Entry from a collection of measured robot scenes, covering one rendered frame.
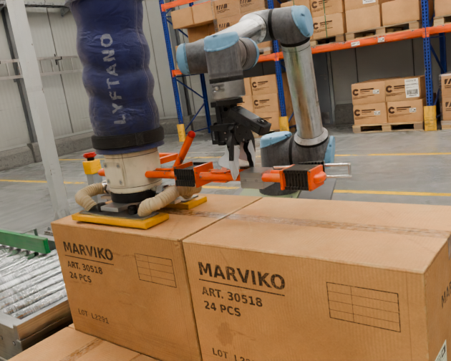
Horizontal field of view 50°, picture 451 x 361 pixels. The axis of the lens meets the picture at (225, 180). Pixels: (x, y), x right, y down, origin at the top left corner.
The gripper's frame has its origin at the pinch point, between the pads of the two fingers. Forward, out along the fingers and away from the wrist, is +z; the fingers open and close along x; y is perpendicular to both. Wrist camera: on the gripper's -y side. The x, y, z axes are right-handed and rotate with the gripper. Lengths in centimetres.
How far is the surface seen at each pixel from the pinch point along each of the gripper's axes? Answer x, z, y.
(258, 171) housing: 2.5, -1.0, -5.9
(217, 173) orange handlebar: 3.3, -0.5, 7.2
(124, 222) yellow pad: 16.2, 11.3, 34.0
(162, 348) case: 19, 49, 25
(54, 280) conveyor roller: -7, 54, 121
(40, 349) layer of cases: 32, 53, 70
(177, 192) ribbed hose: 2.6, 5.7, 24.0
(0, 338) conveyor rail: 33, 55, 96
